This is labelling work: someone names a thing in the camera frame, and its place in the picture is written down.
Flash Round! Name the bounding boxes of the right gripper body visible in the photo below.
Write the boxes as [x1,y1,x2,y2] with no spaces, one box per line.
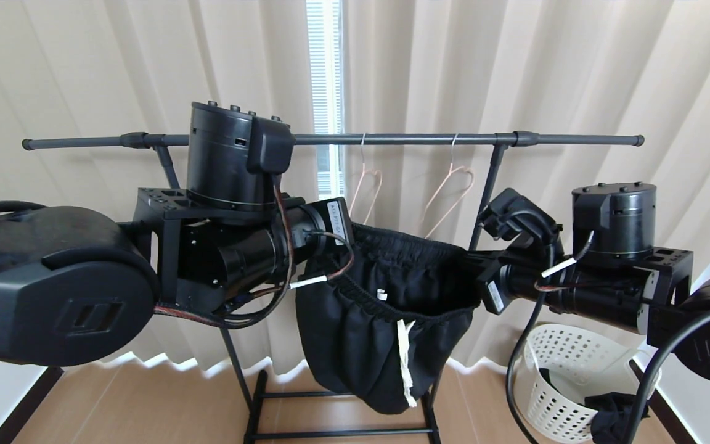
[474,256,649,334]

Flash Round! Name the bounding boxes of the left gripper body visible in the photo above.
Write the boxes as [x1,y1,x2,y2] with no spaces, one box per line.
[179,196,356,303]

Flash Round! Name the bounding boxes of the black shorts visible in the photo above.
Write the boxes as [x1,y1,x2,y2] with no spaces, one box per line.
[295,223,484,415]

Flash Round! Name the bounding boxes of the white laundry basket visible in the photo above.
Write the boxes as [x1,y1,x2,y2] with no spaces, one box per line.
[513,324,661,443]

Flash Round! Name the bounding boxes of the pink clothes hanger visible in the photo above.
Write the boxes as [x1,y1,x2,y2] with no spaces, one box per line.
[420,133,475,240]
[348,133,384,228]

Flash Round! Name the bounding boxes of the black clothes rack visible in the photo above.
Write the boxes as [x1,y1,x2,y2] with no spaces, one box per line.
[22,131,645,444]

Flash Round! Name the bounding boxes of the black garment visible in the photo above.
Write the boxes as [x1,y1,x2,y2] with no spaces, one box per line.
[539,368,650,444]

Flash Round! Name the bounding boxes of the window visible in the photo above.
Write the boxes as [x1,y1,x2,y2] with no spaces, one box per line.
[304,0,348,199]

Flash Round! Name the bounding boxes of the beige curtain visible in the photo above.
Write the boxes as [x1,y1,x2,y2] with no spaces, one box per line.
[0,0,320,378]
[340,0,710,371]

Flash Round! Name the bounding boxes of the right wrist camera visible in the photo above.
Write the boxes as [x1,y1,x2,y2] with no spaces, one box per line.
[480,188,564,250]

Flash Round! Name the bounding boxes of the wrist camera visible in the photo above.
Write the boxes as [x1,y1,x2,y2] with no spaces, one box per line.
[246,115,297,175]
[480,188,564,250]

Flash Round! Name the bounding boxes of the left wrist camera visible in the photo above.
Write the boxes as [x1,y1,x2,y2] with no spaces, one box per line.
[246,115,297,175]

